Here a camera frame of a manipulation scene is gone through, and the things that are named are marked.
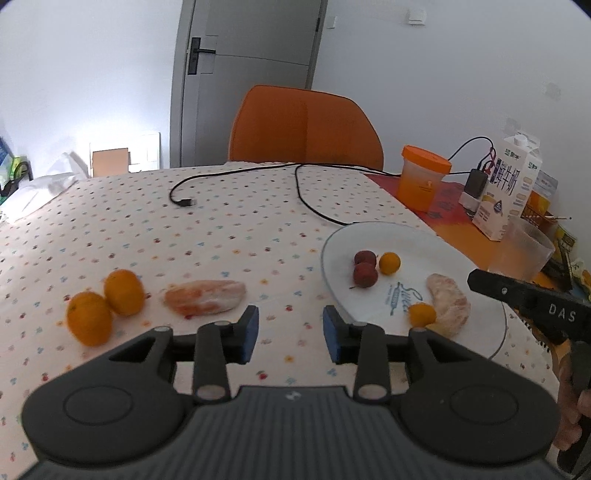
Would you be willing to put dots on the person's right hand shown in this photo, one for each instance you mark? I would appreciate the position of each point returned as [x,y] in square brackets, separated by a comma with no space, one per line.
[567,415]

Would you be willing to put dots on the white power strip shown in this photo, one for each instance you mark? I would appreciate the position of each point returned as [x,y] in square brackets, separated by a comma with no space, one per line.
[470,203]

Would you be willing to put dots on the black metal rack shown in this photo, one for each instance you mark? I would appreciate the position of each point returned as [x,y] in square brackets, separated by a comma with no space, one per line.
[18,177]

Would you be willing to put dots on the red plum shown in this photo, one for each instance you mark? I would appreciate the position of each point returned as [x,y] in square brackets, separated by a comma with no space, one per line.
[364,257]
[365,276]

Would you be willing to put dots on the shiny pink pomelo piece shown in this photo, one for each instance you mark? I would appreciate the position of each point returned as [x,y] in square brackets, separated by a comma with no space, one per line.
[203,297]

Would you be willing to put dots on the white plastic bag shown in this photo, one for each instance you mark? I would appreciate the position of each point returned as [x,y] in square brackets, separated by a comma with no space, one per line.
[74,164]

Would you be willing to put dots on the large orange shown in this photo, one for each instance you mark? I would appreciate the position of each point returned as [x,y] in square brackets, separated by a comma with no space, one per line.
[123,292]
[89,319]

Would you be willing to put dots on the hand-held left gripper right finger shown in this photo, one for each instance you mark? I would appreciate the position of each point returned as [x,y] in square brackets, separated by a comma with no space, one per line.
[331,337]

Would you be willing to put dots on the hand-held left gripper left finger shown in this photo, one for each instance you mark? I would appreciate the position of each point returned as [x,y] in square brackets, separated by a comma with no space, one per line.
[250,334]

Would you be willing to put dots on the pile of dark small items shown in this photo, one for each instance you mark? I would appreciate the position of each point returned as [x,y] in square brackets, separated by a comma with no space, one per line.
[570,258]

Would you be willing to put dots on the clear plastic cup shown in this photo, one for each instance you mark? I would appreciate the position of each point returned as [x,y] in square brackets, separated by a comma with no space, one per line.
[521,251]

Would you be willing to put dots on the white soft bag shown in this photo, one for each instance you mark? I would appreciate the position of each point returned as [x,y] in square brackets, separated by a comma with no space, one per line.
[32,196]

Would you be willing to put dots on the floral dotted tablecloth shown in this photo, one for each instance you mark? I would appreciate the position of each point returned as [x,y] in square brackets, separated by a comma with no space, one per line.
[231,240]

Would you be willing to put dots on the black power adapter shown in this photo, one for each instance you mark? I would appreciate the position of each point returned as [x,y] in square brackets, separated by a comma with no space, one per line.
[475,182]

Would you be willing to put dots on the orange lidded plastic container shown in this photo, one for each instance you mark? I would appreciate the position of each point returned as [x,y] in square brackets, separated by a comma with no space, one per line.
[421,182]

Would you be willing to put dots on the white light switch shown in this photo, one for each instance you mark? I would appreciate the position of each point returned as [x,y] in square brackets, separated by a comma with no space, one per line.
[416,17]

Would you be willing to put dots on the orange red table mat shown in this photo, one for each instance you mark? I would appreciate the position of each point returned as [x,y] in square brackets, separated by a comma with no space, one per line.
[461,230]

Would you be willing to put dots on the peeled pale pomelo segment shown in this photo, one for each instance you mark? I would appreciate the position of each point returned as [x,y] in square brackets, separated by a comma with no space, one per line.
[449,302]

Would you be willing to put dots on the small orange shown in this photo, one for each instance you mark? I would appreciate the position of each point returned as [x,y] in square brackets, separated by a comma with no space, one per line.
[389,263]
[422,315]

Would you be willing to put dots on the white blue box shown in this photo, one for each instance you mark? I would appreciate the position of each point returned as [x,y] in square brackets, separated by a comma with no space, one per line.
[546,182]

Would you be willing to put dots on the white milk carton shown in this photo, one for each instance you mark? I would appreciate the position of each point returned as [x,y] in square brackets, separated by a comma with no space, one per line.
[505,194]

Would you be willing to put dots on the white ceramic bowl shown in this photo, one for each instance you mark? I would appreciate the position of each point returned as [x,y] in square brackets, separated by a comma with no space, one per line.
[415,249]

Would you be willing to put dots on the orange chair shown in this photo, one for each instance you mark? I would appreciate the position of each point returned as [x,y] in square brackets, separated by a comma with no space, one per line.
[304,124]

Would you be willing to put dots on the brown cardboard sheet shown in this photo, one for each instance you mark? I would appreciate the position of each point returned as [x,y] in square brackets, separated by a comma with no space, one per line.
[110,161]

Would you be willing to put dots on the grey door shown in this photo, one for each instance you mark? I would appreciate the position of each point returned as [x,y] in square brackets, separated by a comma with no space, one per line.
[249,69]

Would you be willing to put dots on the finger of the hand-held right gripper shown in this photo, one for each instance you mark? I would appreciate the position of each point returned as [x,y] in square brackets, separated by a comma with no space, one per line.
[496,286]

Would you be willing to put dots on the white framed board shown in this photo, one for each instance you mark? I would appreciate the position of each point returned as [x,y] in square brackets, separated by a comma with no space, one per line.
[145,150]

